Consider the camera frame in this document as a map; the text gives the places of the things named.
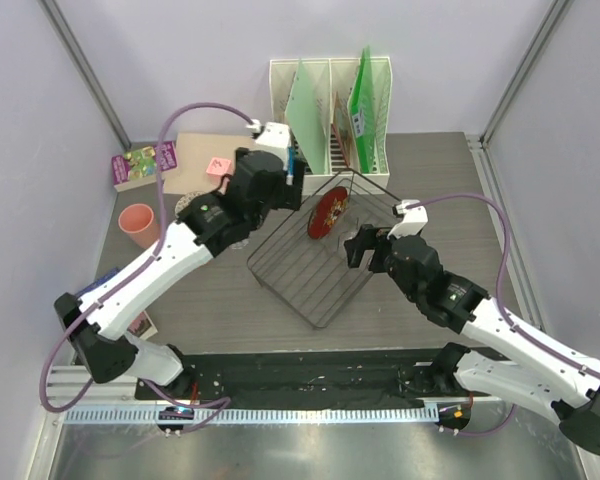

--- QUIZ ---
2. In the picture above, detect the bright green mesh folder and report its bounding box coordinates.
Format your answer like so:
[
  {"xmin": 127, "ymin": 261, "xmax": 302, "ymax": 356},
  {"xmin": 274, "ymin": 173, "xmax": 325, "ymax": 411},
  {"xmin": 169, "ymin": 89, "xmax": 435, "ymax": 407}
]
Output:
[{"xmin": 348, "ymin": 45, "xmax": 377, "ymax": 174}]

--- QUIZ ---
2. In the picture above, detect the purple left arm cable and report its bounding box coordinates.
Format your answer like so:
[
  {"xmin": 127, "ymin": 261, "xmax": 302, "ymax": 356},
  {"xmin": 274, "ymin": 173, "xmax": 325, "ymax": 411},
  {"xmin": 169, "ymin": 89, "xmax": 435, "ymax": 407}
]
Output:
[{"xmin": 39, "ymin": 102, "xmax": 261, "ymax": 436}]

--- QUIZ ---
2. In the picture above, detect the red floral lacquer plate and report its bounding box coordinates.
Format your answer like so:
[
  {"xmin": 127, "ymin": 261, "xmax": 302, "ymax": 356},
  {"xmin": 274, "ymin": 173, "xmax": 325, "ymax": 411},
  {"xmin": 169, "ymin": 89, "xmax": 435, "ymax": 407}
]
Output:
[{"xmin": 307, "ymin": 186, "xmax": 349, "ymax": 240}]

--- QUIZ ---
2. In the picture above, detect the white slotted cable duct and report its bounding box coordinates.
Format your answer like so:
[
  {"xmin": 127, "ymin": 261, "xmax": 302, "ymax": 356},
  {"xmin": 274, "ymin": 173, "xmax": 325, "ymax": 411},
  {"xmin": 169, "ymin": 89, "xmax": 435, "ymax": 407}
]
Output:
[{"xmin": 64, "ymin": 404, "xmax": 439, "ymax": 425}]

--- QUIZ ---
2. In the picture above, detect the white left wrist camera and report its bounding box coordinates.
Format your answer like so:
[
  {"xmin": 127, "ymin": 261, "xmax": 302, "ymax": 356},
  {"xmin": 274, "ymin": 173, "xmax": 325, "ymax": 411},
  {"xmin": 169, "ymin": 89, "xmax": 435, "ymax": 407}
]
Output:
[{"xmin": 246, "ymin": 120, "xmax": 291, "ymax": 170}]

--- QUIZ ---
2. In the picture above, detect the black wire dish rack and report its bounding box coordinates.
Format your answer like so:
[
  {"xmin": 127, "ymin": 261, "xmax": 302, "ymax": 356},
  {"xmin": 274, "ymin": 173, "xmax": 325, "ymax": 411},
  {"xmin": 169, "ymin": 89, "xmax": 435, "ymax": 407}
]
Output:
[{"xmin": 247, "ymin": 170, "xmax": 399, "ymax": 330}]

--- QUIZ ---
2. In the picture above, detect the white file organizer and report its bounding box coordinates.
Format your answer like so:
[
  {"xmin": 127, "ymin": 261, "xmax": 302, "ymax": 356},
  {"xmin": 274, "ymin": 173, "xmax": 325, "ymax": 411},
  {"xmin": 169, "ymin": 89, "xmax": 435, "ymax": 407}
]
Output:
[{"xmin": 269, "ymin": 57, "xmax": 392, "ymax": 196}]

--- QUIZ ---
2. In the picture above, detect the pink plastic tumbler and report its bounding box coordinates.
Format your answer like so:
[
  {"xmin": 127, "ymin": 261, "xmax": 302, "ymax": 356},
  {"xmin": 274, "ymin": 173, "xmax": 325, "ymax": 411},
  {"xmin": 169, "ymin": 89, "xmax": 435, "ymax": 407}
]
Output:
[{"xmin": 118, "ymin": 203, "xmax": 160, "ymax": 249}]

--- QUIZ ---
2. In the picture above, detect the light green folder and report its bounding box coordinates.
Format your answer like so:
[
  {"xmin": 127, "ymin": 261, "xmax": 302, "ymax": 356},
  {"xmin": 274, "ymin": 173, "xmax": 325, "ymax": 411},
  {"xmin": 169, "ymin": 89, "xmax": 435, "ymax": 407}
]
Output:
[{"xmin": 285, "ymin": 60, "xmax": 328, "ymax": 175}]

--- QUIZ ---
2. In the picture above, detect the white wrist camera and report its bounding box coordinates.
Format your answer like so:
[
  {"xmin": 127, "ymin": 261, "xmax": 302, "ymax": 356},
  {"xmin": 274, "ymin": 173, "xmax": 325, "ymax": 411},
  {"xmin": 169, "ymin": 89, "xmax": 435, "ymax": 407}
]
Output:
[
  {"xmin": 246, "ymin": 120, "xmax": 291, "ymax": 170},
  {"xmin": 389, "ymin": 200, "xmax": 428, "ymax": 239}
]

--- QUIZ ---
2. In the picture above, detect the brown cardboard sheet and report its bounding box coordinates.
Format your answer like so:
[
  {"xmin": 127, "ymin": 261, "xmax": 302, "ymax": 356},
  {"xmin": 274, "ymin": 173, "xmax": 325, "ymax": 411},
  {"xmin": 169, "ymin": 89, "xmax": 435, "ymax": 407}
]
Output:
[{"xmin": 164, "ymin": 132, "xmax": 253, "ymax": 195}]

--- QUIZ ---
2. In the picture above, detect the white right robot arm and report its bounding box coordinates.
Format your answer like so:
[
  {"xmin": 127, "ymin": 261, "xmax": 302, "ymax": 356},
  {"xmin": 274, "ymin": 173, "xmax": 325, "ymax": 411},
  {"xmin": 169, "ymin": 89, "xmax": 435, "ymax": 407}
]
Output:
[{"xmin": 344, "ymin": 225, "xmax": 600, "ymax": 456}]

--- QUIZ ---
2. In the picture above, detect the brown patterned ceramic bowl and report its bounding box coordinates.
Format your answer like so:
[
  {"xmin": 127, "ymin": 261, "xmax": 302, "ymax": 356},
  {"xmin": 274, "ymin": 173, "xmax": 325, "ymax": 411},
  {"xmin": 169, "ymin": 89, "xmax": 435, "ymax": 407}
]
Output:
[{"xmin": 174, "ymin": 191, "xmax": 203, "ymax": 215}]

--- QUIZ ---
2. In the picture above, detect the blue booklet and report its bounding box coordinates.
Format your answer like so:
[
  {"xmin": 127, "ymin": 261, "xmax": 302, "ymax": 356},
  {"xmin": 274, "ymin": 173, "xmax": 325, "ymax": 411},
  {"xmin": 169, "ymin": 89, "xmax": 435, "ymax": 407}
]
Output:
[{"xmin": 287, "ymin": 141, "xmax": 301, "ymax": 177}]

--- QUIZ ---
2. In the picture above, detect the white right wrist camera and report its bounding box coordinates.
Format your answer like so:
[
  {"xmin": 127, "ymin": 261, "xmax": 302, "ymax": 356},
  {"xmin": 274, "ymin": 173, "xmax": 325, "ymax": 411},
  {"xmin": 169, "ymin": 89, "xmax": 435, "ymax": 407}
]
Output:
[{"xmin": 389, "ymin": 200, "xmax": 428, "ymax": 239}]

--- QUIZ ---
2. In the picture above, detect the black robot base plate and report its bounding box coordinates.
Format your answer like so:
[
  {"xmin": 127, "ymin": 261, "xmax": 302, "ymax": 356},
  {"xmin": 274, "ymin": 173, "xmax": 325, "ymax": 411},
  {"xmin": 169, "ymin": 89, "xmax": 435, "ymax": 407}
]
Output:
[{"xmin": 134, "ymin": 342, "xmax": 494, "ymax": 406}]

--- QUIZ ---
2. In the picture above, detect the pink cube block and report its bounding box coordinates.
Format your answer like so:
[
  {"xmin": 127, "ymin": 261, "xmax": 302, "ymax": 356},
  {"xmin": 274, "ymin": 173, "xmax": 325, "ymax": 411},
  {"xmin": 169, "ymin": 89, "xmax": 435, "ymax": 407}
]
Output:
[{"xmin": 206, "ymin": 157, "xmax": 234, "ymax": 178}]

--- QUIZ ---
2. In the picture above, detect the purple paperback book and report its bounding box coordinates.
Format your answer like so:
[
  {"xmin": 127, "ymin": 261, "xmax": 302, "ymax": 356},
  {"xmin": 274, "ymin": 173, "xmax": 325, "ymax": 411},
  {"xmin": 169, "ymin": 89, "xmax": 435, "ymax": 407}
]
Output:
[{"xmin": 111, "ymin": 141, "xmax": 179, "ymax": 192}]

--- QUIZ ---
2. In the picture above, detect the illustrated book in organizer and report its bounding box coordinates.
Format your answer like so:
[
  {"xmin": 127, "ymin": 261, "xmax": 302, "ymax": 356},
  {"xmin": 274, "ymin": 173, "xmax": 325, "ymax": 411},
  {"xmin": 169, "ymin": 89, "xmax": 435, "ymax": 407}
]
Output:
[{"xmin": 332, "ymin": 92, "xmax": 354, "ymax": 167}]

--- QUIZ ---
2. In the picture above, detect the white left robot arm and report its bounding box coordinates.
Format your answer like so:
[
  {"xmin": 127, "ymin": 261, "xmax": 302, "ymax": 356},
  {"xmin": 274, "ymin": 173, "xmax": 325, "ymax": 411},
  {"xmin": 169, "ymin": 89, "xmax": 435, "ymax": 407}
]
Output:
[{"xmin": 54, "ymin": 148, "xmax": 307, "ymax": 399}]

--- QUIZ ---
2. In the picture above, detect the blue Jane Eyre book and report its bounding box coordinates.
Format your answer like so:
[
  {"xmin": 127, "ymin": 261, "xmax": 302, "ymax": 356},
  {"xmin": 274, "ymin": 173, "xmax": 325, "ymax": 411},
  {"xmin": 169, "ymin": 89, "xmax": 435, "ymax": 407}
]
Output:
[{"xmin": 75, "ymin": 267, "xmax": 158, "ymax": 340}]

